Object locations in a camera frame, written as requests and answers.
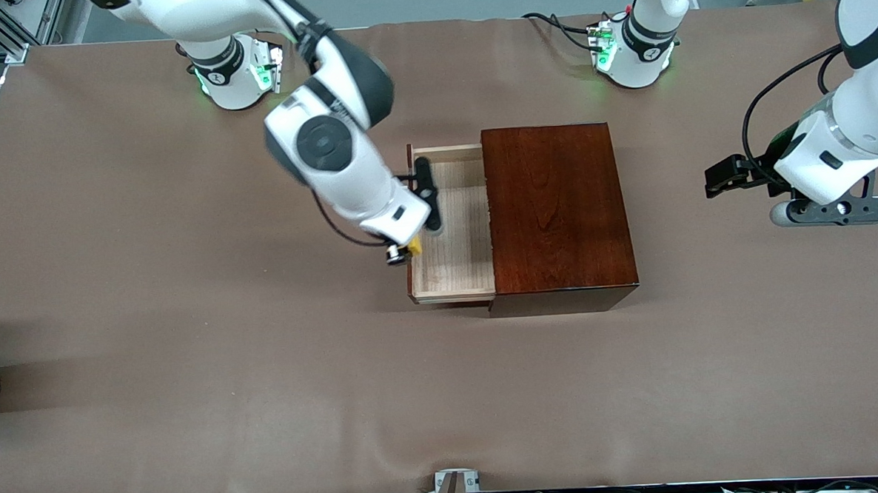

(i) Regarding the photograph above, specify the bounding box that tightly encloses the light wooden drawer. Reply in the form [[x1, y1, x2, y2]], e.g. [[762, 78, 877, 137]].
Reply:
[[403, 142, 497, 308]]

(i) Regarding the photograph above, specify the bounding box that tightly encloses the dark brown wooden cabinet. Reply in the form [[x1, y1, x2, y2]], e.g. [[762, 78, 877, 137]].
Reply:
[[480, 121, 641, 319]]

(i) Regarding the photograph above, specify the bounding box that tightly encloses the brown table cover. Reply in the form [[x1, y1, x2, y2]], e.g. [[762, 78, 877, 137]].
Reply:
[[0, 0, 878, 493]]

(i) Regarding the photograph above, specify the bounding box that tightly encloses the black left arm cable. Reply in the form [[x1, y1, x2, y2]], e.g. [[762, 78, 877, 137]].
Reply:
[[738, 44, 850, 186]]

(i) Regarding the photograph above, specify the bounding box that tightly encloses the black left base cable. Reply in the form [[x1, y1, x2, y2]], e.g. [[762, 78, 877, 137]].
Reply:
[[521, 8, 606, 56]]

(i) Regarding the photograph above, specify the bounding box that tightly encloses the small metal bracket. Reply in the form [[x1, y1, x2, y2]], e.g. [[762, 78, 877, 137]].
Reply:
[[432, 467, 482, 493]]

